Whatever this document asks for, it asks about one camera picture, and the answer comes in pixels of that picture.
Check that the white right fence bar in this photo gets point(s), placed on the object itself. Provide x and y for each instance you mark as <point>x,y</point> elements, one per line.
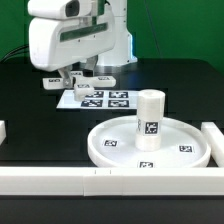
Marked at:
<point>215,139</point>

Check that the white front fence bar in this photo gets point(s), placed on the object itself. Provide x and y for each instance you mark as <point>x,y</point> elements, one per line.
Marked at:
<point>61,181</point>

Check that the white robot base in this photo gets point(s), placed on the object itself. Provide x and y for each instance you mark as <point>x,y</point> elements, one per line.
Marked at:
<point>122,53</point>

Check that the white round table top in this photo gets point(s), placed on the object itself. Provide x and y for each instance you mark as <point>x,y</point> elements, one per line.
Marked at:
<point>112,144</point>

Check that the white cross-shaped table base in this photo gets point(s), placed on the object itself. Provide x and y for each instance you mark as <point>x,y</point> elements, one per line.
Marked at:
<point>80,84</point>

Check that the white fence bar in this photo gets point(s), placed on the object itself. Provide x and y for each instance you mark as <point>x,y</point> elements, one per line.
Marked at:
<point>2,131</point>
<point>61,181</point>
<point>215,139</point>

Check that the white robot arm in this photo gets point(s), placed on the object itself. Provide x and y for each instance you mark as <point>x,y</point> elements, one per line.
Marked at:
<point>67,9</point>

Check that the white marker sheet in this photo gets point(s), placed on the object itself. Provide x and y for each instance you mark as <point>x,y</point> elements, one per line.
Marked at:
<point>101,99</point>

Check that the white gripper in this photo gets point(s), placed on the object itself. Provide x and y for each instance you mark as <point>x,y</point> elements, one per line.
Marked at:
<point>55,44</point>

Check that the white left fence bar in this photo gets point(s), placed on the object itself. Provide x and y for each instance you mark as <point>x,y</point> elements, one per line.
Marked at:
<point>2,131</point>

